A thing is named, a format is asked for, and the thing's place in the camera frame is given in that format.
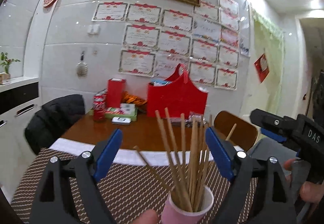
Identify orange snack wrappers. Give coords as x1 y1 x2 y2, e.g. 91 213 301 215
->
123 92 148 106

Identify hanging grey brush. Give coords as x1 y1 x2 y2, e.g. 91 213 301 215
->
76 50 88 77

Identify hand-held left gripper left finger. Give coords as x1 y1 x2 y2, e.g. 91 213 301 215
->
30 128 124 224

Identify white patterned cloth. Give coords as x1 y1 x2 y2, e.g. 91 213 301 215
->
49 138 243 167

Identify red tall box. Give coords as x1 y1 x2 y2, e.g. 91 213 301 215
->
108 78 126 108

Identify white door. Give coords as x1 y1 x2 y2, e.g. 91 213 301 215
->
242 11 279 118

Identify person's right hand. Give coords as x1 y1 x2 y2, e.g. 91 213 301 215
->
283 159 324 203

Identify brown polka dot tablecloth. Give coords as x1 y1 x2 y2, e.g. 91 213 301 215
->
10 147 259 224

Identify red soda can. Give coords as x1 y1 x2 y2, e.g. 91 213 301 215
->
93 95 106 122
97 89 108 103

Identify person's left hand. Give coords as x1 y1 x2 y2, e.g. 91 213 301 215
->
127 209 161 224

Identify pink cup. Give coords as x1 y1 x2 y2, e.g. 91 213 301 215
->
161 183 215 224

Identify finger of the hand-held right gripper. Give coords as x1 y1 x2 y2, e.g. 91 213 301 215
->
261 128 288 144
249 109 295 139

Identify white flat device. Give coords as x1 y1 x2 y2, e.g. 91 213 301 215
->
112 117 131 125

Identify small wall photo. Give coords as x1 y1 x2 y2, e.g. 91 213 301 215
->
240 34 251 58

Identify red handled basket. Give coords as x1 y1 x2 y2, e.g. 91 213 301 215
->
147 63 208 118

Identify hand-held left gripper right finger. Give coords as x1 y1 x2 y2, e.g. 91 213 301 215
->
205 126 297 224

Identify clear plastic bag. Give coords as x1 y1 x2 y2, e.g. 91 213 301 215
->
189 112 205 128

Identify small white carton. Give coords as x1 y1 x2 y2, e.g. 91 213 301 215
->
120 103 136 113

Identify light green curtain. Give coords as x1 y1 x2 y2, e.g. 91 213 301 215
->
252 9 285 123

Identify black and white cabinet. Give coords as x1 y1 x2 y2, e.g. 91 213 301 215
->
0 76 40 138

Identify green shallow tray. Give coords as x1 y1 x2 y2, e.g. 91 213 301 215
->
104 107 138 121

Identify small potted plant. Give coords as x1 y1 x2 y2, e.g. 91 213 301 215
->
0 52 21 83

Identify bundle of chopsticks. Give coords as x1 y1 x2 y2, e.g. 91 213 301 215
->
133 107 238 212

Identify black jacket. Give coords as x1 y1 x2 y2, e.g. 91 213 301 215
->
25 94 86 155

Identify wall of award certificates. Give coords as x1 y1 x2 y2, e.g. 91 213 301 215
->
92 0 251 91

